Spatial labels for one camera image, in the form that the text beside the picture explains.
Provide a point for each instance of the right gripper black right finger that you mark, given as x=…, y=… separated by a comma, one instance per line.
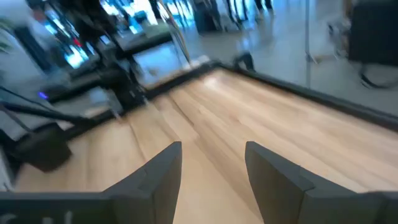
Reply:
x=295, y=199

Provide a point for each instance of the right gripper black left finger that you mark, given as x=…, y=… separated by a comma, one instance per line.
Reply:
x=140, y=199

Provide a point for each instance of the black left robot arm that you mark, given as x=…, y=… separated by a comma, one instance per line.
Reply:
x=40, y=149

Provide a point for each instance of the dark table clamp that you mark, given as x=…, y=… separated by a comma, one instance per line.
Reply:
x=245, y=60

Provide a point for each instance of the black box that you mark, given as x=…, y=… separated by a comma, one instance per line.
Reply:
x=373, y=31

